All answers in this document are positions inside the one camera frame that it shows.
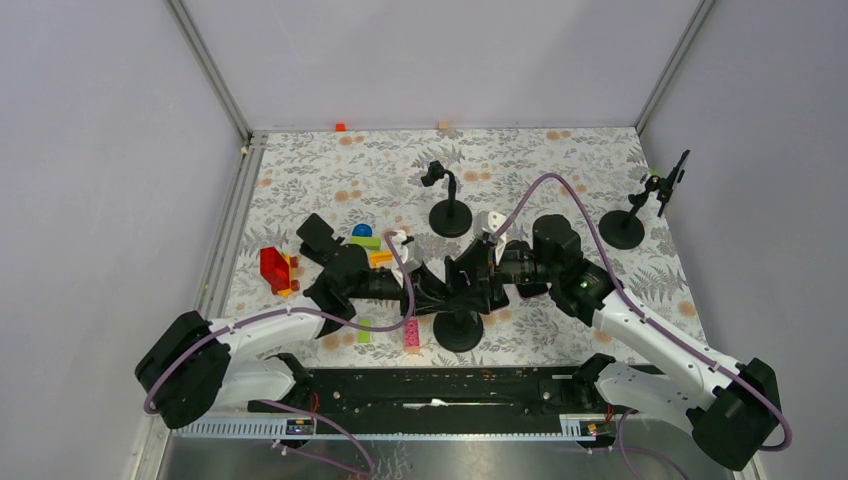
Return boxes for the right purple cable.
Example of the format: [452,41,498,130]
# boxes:
[493,172,796,480]

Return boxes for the long green block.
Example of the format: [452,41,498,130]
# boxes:
[350,236,382,251]

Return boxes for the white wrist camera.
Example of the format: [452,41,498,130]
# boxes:
[387,230,424,282]
[472,211,507,263]

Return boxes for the pink studded toy brick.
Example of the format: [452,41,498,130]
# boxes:
[403,317,421,353]

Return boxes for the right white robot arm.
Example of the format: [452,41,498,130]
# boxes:
[445,213,782,471]

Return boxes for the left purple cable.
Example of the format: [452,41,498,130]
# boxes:
[143,230,417,478]

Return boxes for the black pole stand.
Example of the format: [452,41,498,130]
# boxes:
[598,175,662,250]
[421,161,472,238]

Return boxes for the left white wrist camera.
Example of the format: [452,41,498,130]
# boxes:
[387,230,424,282]

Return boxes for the small green block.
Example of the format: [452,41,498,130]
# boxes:
[357,318,372,344]

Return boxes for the blue arch block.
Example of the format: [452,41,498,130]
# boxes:
[352,223,373,238]

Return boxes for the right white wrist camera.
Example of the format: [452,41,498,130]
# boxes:
[472,211,507,263]

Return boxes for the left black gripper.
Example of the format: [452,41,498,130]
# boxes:
[348,263,454,320]

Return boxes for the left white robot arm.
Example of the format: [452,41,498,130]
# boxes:
[134,245,450,429]

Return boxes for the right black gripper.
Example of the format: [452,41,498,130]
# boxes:
[444,236,558,316]

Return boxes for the orange triangular plastic frame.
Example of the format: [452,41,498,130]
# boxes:
[368,251,394,268]

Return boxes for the black phone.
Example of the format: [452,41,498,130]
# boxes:
[444,257,485,306]
[657,149,691,218]

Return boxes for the floral patterned table mat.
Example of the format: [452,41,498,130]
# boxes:
[233,127,714,370]

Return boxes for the red yellow toy truck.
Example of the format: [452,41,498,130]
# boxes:
[259,246,300,298]

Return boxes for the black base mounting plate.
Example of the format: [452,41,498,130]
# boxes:
[281,366,626,435]

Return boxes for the purple cable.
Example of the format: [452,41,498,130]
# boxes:
[493,172,796,480]
[143,230,417,478]

